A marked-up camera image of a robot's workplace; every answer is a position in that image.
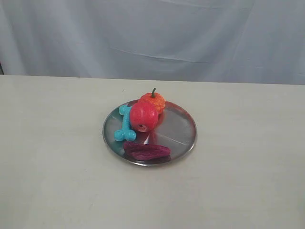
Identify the small orange pumpkin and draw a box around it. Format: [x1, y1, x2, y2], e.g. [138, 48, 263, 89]
[138, 88, 165, 115]

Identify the red apple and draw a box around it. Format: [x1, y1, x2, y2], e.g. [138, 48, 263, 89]
[130, 102, 159, 132]

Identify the purple sweet potato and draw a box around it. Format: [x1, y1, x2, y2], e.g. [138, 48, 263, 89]
[123, 142, 171, 161]

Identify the round stainless steel plate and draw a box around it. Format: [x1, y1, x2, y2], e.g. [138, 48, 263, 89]
[102, 102, 197, 167]

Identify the teal toy bone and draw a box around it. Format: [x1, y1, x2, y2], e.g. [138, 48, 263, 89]
[114, 105, 136, 142]

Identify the white backdrop cloth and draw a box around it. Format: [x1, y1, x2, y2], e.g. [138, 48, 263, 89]
[0, 0, 305, 84]

